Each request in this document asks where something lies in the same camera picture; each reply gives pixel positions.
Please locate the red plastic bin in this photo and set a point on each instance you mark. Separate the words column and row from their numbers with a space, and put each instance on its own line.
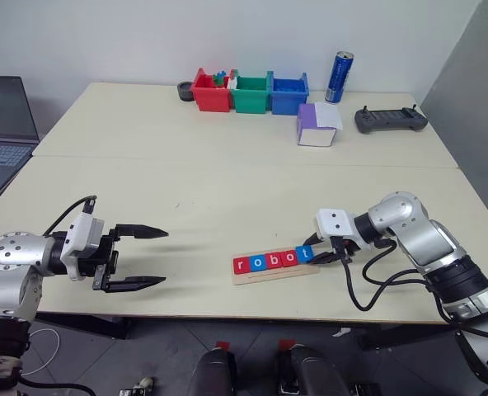
column 211, row 99

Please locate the red letter b block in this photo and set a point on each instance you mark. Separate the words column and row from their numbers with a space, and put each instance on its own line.
column 274, row 262

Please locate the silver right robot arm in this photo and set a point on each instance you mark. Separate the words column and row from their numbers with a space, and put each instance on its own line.
column 425, row 243

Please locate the red letter r block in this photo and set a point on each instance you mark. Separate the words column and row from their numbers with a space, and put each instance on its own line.
column 242, row 266

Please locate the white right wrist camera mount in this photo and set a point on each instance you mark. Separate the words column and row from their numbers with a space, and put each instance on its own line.
column 334, row 222

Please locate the blue letter t block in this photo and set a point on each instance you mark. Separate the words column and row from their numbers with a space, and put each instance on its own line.
column 304, row 255

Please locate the blue drink can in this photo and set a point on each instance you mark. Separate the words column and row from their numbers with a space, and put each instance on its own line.
column 339, row 78

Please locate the black handheld controller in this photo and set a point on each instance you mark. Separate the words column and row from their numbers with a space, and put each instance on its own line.
column 390, row 119

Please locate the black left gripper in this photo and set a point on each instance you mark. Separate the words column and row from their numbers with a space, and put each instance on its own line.
column 106, row 255

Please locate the green plastic bin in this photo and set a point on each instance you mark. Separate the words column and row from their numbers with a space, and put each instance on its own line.
column 250, row 101

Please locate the dark rounded shape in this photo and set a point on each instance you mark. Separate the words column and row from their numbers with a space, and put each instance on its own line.
column 213, row 371
column 310, row 371

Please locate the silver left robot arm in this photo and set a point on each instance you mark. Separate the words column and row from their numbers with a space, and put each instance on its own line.
column 9, row 255

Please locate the dark grey laptop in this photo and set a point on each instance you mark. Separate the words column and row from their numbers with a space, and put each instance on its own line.
column 3, row 132

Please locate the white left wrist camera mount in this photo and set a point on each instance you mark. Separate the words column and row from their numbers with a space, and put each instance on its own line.
column 81, row 239

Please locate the blue plastic bin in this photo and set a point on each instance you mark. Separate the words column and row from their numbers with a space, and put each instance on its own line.
column 287, row 101

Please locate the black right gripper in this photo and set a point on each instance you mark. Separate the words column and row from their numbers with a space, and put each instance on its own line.
column 345, row 248

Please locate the purple and white box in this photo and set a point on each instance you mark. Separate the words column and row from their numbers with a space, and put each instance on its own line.
column 316, row 128

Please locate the small black round holder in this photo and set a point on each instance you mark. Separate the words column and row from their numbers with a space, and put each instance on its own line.
column 185, row 91

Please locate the red letter o block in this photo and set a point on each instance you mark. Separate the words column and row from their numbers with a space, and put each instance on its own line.
column 289, row 259

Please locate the blue letter o block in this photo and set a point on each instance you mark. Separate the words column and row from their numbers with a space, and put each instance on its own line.
column 258, row 264

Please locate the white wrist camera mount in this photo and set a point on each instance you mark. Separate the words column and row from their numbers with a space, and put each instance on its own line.
column 81, row 239
column 334, row 222

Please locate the light wooden letter tray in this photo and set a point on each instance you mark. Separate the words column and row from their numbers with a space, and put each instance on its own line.
column 277, row 277

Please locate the small coloured toy bricks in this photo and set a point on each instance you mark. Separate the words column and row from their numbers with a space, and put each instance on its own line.
column 221, row 80

